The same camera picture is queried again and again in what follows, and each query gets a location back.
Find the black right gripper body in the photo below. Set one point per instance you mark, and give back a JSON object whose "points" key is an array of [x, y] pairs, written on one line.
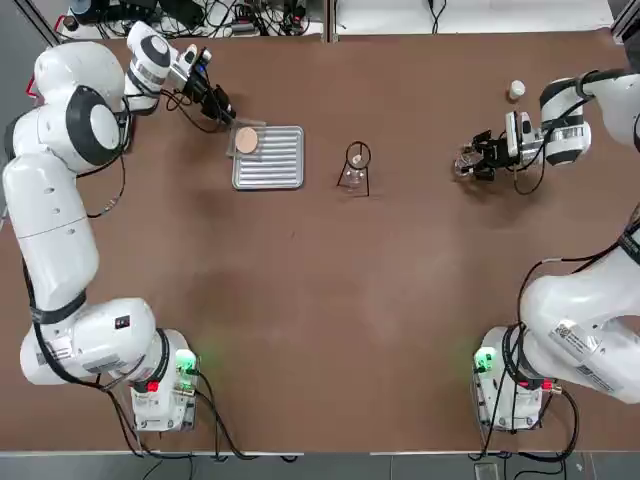
{"points": [[496, 156]]}

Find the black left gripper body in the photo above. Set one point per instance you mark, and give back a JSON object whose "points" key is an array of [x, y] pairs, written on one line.
{"points": [[197, 87]]}

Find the small glass beaker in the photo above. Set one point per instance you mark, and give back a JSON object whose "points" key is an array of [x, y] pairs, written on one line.
{"points": [[465, 162]]}

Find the asbestos net with round centre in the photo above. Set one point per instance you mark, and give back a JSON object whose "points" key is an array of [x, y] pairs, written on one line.
{"points": [[246, 140]]}

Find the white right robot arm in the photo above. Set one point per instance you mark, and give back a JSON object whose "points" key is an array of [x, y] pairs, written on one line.
{"points": [[565, 310]]}

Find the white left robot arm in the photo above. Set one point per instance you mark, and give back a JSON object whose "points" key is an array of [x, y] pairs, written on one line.
{"points": [[50, 225]]}

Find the white lamp cap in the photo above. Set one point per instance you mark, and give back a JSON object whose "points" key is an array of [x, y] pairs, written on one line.
{"points": [[516, 90]]}

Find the ribbed metal tray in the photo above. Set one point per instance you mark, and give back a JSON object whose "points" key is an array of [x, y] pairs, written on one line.
{"points": [[280, 170]]}

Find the dark tape roll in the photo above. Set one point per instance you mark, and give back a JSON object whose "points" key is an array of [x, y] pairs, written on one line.
{"points": [[68, 23]]}

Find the aluminium frame post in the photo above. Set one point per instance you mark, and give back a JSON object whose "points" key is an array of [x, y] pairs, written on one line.
{"points": [[330, 20], [45, 27], [625, 22]]}

